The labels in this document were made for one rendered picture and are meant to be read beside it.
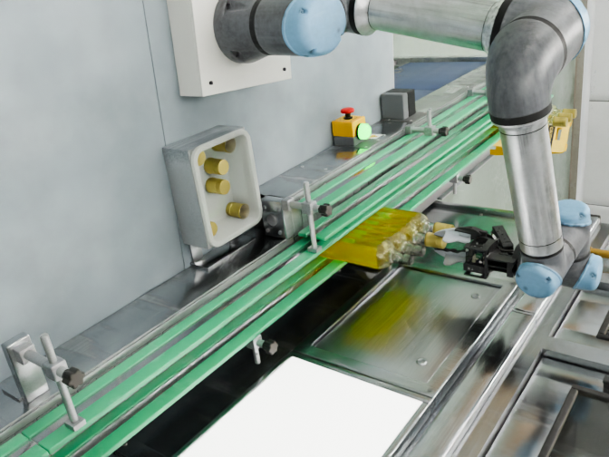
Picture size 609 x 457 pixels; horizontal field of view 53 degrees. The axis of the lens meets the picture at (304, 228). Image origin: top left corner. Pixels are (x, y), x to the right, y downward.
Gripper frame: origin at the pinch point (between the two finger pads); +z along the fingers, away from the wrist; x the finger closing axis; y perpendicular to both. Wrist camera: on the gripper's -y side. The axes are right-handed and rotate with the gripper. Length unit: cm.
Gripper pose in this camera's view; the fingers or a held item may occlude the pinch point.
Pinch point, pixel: (440, 241)
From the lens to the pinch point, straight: 148.5
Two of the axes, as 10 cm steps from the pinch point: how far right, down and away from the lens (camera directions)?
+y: -5.9, 4.0, -7.0
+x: 1.3, 9.1, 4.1
